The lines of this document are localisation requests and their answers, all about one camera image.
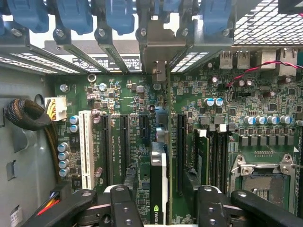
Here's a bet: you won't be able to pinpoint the black RAM slot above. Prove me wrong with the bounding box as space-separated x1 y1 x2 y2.
217 123 230 193
209 130 219 189

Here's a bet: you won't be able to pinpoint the green RAM stick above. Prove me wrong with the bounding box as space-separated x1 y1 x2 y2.
193 128 211 185

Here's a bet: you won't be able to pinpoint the long black expansion slot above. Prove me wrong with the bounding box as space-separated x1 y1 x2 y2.
176 113 188 196
100 114 113 188
119 114 131 185

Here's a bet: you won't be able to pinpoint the metal CPU socket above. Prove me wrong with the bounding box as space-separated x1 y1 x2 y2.
230 154 297 215

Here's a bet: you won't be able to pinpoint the white PCI expansion slot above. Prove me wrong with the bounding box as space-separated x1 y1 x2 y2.
78 109 93 191

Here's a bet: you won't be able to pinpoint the short black expansion slot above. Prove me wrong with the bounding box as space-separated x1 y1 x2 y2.
139 114 150 140

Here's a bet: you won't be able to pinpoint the grey metal PC case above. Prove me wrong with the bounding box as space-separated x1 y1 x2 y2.
0 0 303 227

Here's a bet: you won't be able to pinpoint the green motherboard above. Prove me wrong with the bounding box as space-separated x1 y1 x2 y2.
54 49 303 227

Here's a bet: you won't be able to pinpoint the white power connector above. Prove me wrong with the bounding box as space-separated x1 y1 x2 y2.
44 96 68 122

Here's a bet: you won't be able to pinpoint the black box with white label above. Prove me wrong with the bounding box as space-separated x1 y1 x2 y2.
44 39 143 73

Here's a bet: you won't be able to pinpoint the perforated metal slot cover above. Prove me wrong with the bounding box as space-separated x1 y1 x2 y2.
0 48 81 77
169 50 211 73

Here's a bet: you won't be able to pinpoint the silver USB port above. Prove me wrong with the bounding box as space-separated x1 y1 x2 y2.
236 50 251 70
219 50 234 70

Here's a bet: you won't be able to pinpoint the silver rear port block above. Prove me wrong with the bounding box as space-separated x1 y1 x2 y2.
261 50 278 70

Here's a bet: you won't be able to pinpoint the silver network port block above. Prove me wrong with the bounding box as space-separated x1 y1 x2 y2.
278 48 298 77

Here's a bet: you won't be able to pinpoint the blue slot retention clip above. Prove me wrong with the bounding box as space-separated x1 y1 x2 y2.
55 0 94 36
105 0 136 36
202 0 234 38
7 0 50 34

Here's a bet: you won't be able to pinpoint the red yellow orange wires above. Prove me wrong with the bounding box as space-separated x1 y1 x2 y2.
36 191 61 216

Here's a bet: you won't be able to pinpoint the black braided cable bundle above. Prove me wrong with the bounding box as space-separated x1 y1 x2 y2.
5 98 60 184

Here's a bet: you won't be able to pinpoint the red and black twisted wire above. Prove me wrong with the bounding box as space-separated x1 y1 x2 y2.
226 60 303 88

